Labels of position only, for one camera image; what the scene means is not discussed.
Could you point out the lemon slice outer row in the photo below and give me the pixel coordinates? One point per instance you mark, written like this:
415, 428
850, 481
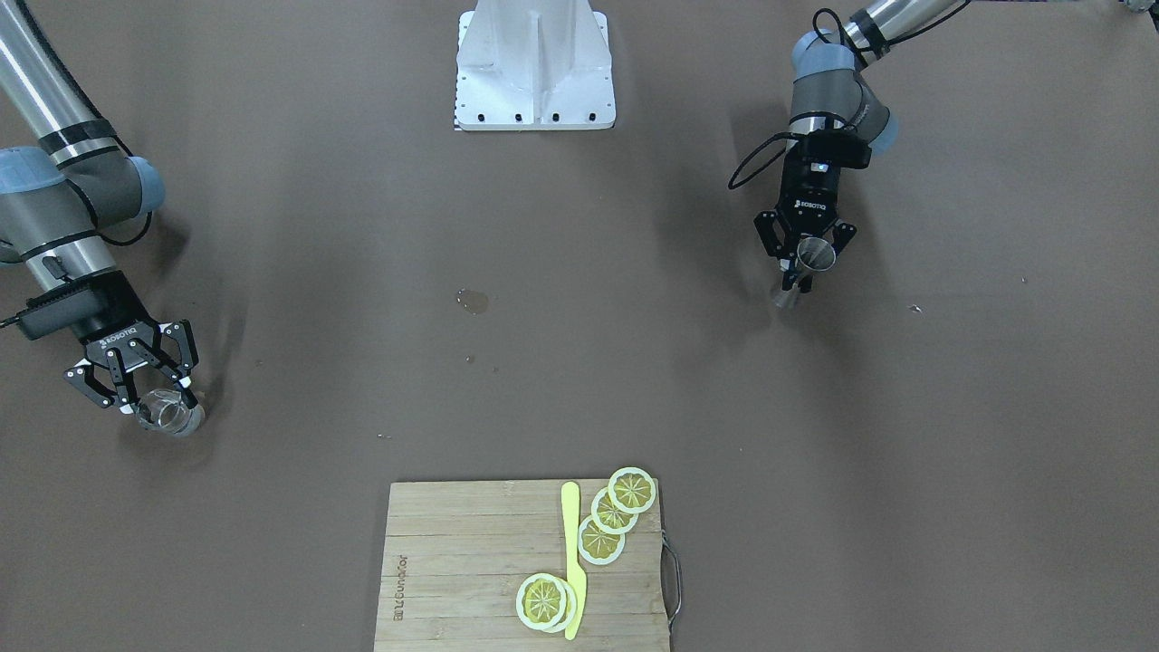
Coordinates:
632, 490

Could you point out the wooden cutting board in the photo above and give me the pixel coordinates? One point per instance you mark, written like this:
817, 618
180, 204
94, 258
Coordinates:
456, 552

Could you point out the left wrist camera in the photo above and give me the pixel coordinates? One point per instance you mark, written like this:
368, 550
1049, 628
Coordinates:
834, 147

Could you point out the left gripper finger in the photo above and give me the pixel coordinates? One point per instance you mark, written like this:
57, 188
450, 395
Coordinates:
840, 236
772, 231

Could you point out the lemon slice under pair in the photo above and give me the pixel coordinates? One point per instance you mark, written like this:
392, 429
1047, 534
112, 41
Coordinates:
571, 607

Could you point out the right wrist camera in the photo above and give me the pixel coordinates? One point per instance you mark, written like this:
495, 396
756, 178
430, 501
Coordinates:
86, 305

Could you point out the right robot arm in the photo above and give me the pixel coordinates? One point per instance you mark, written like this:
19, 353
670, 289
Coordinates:
58, 199

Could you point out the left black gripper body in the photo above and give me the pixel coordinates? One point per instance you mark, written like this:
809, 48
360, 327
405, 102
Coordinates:
809, 197

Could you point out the steel measuring jigger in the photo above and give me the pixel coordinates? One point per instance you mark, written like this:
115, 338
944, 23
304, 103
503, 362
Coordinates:
810, 258

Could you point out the lemon slice middle row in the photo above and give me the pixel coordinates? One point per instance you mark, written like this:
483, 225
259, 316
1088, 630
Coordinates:
607, 517

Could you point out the clear glass cup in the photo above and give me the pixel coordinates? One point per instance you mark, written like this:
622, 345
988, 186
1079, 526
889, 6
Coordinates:
163, 411

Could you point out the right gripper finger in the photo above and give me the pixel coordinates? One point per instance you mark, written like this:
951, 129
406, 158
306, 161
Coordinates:
122, 394
180, 369

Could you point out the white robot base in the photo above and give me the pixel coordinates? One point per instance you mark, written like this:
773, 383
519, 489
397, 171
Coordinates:
533, 66

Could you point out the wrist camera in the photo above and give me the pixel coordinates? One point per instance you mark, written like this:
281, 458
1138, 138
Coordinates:
86, 305
834, 147

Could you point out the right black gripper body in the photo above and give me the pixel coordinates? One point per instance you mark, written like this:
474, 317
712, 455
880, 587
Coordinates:
116, 339

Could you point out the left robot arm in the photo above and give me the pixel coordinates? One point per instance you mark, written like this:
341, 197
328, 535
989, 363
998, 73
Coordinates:
836, 123

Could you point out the yellow plastic knife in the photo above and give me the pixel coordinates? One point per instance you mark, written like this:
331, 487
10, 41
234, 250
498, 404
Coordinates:
575, 574

